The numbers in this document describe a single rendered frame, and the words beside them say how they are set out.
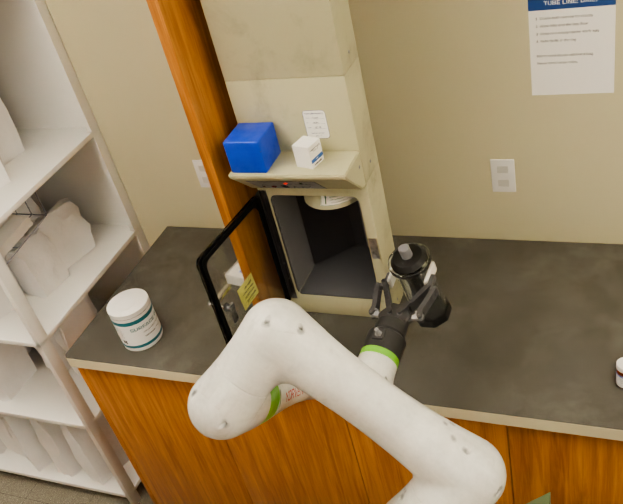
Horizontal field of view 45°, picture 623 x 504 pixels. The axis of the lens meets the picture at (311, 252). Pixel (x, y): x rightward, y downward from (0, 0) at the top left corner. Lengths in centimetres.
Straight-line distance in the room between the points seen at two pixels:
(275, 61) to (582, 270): 108
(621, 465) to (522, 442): 24
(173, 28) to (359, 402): 100
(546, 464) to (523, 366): 26
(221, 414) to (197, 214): 164
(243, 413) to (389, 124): 126
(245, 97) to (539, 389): 103
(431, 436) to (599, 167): 122
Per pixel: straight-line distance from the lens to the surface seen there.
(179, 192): 286
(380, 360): 171
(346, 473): 241
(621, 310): 222
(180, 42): 189
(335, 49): 179
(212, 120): 199
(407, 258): 186
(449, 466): 132
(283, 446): 242
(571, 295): 226
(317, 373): 127
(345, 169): 184
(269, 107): 193
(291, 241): 221
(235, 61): 191
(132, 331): 237
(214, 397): 132
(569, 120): 225
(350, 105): 185
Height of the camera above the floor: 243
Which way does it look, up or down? 36 degrees down
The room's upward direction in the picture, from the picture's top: 15 degrees counter-clockwise
